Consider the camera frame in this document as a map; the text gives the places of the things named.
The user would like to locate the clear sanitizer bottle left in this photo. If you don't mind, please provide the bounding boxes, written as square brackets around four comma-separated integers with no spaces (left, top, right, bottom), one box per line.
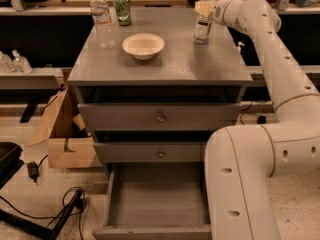
[0,51,16,72]

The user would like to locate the small clear plastic bottle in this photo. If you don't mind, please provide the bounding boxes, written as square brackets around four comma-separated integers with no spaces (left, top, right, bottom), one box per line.
[194,0,216,44]

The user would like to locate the grey middle drawer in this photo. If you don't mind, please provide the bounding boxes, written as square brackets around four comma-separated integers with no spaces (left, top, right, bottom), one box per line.
[94,142,205,163]

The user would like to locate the black power adapter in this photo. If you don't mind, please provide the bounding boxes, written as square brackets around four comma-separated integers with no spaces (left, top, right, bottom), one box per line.
[257,115,266,124]
[27,161,39,181]

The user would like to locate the clear sanitizer bottle right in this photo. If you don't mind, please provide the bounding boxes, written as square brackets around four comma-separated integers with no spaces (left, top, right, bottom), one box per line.
[12,50,33,74]

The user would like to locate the grey top drawer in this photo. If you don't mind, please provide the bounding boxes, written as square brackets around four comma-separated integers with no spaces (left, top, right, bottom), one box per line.
[78,104,240,131]

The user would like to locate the black cable on floor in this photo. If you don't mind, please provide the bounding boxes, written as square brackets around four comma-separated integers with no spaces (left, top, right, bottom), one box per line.
[0,154,88,240]
[239,101,254,126]

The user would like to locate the brown cardboard box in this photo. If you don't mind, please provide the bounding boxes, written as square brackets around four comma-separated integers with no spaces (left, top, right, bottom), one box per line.
[28,89,102,169]

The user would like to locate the black bin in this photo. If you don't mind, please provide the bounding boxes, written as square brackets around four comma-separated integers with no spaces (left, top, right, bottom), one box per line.
[0,142,24,189]

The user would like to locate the white paper bowl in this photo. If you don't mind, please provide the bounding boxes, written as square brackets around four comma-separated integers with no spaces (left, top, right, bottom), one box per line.
[122,33,164,60]

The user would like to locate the white pump dispenser bottle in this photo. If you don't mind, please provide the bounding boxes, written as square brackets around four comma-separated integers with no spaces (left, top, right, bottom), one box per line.
[237,42,246,65]

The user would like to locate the tall clear water bottle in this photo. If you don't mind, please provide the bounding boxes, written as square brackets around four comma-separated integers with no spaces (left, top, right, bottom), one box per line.
[90,0,115,48]

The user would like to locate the black power adapter right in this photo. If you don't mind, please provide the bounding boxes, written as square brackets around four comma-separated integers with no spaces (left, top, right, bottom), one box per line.
[257,115,266,124]

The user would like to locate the black cable on floor right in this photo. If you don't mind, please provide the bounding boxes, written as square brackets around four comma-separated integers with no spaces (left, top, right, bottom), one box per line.
[239,101,254,126]

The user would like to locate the green soda can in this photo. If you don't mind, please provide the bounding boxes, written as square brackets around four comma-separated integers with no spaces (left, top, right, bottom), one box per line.
[114,0,131,26]

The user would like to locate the grey open bottom drawer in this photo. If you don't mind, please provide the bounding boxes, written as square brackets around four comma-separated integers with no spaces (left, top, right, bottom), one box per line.
[93,162,212,240]

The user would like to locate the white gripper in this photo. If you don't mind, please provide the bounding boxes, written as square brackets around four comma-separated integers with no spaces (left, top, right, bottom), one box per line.
[195,0,243,27]

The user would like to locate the clear sanitizer bottle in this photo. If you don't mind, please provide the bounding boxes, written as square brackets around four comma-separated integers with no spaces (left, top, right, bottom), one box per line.
[0,51,16,72]
[12,50,33,74]

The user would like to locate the black power adapter left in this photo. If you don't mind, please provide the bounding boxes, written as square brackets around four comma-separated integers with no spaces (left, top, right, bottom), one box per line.
[27,161,39,181]

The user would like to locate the grey wooden drawer cabinet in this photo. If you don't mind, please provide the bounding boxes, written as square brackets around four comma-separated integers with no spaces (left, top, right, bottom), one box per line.
[67,6,254,182]

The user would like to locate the black cable on floor left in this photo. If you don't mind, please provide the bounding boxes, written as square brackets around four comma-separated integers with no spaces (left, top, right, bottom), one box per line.
[0,154,88,240]

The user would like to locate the black metal stand base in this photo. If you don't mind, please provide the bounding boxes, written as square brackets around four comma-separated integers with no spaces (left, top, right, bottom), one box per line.
[0,187,87,240]

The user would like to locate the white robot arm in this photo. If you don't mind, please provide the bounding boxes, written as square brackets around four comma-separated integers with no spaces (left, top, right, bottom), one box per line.
[204,0,320,240]

